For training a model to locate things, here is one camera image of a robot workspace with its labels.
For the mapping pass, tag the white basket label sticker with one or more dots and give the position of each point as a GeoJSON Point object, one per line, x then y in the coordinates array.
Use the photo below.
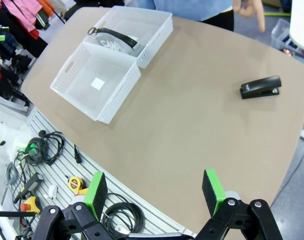
{"type": "Point", "coordinates": [97, 83]}

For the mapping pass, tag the orange garment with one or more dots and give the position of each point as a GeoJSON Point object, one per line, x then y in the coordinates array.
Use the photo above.
{"type": "Point", "coordinates": [45, 5]}

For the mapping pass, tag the yellow tape measure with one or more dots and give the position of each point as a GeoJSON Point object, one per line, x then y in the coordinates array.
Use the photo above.
{"type": "Point", "coordinates": [75, 184]}

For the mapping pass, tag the black stapler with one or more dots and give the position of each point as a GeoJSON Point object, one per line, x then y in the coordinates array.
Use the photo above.
{"type": "Point", "coordinates": [261, 85]}

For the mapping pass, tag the yellow emergency stop button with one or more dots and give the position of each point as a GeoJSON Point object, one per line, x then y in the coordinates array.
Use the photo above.
{"type": "Point", "coordinates": [32, 203]}

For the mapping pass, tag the white perforated plastic basket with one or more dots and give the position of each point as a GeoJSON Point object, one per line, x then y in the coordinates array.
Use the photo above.
{"type": "Point", "coordinates": [156, 42]}
{"type": "Point", "coordinates": [116, 100]}

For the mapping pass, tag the black grey hand controller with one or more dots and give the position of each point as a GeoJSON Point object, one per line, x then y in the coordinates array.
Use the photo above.
{"type": "Point", "coordinates": [29, 185]}

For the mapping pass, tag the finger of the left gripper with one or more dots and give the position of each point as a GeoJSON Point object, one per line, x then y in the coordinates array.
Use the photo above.
{"type": "Point", "coordinates": [1, 38]}

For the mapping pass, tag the grey pouch with black zipper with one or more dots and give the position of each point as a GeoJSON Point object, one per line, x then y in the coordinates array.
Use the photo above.
{"type": "Point", "coordinates": [111, 42]}

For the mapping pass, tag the pink red garment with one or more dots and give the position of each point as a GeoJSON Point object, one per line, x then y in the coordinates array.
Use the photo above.
{"type": "Point", "coordinates": [22, 15]}

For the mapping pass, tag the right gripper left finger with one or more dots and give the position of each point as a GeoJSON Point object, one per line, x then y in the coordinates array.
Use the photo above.
{"type": "Point", "coordinates": [95, 197]}

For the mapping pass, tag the white plastic sheet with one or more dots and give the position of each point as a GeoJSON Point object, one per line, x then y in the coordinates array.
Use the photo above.
{"type": "Point", "coordinates": [4, 135]}

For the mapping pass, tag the person in blue shirt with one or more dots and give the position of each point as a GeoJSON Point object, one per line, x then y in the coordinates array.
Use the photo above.
{"type": "Point", "coordinates": [186, 7]}

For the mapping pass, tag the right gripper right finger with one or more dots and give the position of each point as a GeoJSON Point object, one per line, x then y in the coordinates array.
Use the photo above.
{"type": "Point", "coordinates": [211, 195]}

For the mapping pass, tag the person's left hand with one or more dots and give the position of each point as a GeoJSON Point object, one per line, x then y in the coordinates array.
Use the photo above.
{"type": "Point", "coordinates": [249, 7]}

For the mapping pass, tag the grey slatted panel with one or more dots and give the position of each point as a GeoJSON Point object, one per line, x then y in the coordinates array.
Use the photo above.
{"type": "Point", "coordinates": [67, 172]}

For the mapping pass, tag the clear plastic storage box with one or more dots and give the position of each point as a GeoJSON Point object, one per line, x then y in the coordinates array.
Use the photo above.
{"type": "Point", "coordinates": [281, 35]}

